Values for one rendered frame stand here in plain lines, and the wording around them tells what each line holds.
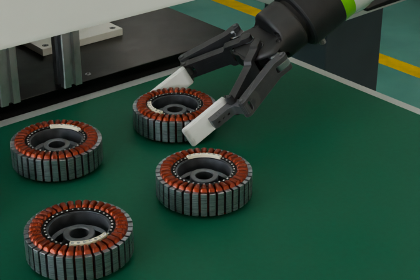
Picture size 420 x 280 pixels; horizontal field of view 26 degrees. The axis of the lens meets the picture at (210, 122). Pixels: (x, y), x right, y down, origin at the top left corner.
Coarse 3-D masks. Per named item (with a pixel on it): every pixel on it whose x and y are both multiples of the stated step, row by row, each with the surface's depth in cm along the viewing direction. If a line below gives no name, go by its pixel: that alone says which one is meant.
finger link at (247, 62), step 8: (256, 40) 122; (256, 48) 121; (248, 56) 121; (248, 64) 120; (248, 72) 119; (256, 72) 121; (240, 80) 119; (248, 80) 119; (232, 88) 118; (240, 88) 118; (224, 96) 117; (232, 96) 116; (240, 96) 118
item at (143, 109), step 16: (144, 96) 123; (160, 96) 124; (176, 96) 124; (192, 96) 124; (208, 96) 123; (144, 112) 118; (160, 112) 118; (176, 112) 121; (192, 112) 118; (144, 128) 118; (160, 128) 117; (176, 128) 118
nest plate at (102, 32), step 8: (104, 24) 150; (112, 24) 150; (80, 32) 147; (88, 32) 147; (96, 32) 147; (104, 32) 147; (112, 32) 148; (120, 32) 149; (40, 40) 144; (48, 40) 144; (80, 40) 144; (88, 40) 145; (96, 40) 146; (32, 48) 143; (40, 48) 141; (48, 48) 141
